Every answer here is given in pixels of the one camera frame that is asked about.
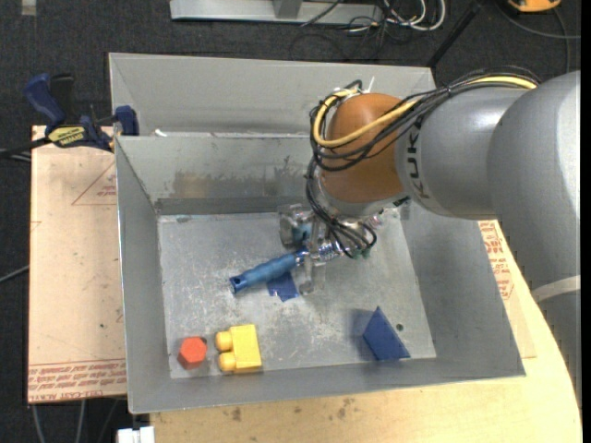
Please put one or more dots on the brown cardboard board red print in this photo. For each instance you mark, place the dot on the brown cardboard board red print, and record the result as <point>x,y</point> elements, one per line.
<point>74,270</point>

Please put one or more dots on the yellow toy brick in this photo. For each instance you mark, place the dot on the yellow toy brick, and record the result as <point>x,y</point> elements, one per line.
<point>242,348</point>

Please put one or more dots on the orange-red hexagonal block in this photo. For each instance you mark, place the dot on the orange-red hexagonal block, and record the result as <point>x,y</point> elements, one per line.
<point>192,352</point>

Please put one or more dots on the blue triangular block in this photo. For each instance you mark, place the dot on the blue triangular block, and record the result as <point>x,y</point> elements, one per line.
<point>382,337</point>

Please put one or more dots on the grey metal bin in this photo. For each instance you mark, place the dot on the grey metal bin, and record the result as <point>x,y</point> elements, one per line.
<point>221,256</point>

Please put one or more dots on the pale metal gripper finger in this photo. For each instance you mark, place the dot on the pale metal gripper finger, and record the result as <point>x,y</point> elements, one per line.
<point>310,279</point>
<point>290,229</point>

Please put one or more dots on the blue tape piece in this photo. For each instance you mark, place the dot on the blue tape piece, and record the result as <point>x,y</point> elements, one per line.
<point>282,288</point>

